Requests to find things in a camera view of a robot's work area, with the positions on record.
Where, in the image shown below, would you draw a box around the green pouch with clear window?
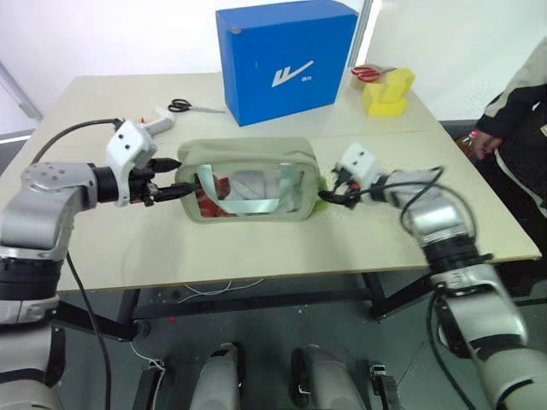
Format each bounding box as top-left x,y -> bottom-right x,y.
176,137 -> 329,225

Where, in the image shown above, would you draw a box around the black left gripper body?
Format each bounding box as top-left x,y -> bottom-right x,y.
126,164 -> 157,208

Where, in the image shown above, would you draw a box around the yellow foam block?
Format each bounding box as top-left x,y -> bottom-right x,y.
362,81 -> 410,118
381,67 -> 417,104

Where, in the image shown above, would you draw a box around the thin white floor wire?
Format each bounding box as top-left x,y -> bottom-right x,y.
129,340 -> 167,410

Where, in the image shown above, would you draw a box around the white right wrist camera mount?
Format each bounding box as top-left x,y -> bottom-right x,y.
336,143 -> 382,188

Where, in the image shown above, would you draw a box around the red handled scissors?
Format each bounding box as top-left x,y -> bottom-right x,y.
350,65 -> 398,84

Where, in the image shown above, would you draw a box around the silver robot leg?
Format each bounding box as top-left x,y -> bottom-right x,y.
291,343 -> 365,410
189,341 -> 248,410

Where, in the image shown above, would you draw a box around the white packet inside pouch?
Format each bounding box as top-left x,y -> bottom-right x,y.
229,169 -> 301,214

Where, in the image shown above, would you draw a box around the bottle with red cap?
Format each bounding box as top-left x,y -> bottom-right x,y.
454,131 -> 483,162

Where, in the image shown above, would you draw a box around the person in black white jacket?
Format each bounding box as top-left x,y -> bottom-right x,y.
473,37 -> 547,300

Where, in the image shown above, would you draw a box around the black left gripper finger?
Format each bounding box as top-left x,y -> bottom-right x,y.
152,181 -> 201,203
150,157 -> 183,173

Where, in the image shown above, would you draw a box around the white glue gun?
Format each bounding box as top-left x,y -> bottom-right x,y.
137,106 -> 178,138

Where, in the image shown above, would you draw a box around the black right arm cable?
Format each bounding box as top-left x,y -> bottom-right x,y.
356,165 -> 478,410

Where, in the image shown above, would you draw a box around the red item inside pouch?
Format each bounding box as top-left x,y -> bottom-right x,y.
197,177 -> 235,220

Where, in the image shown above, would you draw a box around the person's bare hand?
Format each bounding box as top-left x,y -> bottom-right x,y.
478,129 -> 504,161

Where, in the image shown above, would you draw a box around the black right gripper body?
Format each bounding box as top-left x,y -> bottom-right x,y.
332,171 -> 365,207

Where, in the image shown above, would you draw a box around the black handled scissors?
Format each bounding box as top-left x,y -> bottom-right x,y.
167,97 -> 226,115

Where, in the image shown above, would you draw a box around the black robot foot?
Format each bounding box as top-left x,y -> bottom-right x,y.
368,361 -> 402,410
131,359 -> 168,410

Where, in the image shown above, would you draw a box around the blue cardboard box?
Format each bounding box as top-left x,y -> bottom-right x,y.
215,1 -> 359,128

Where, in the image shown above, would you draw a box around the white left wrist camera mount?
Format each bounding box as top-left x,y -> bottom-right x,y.
104,120 -> 158,208

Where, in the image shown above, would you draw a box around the black metal table frame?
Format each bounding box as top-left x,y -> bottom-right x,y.
53,269 -> 441,343

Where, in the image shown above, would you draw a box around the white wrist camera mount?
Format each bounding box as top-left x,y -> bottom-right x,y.
336,143 -> 382,188
104,120 -> 158,208

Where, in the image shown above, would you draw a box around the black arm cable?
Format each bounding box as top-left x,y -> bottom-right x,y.
356,165 -> 478,410
30,118 -> 125,410

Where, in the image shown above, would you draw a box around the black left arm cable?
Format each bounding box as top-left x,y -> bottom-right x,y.
30,118 -> 125,410

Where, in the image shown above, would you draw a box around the white wire under table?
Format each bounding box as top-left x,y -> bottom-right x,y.
176,278 -> 265,305

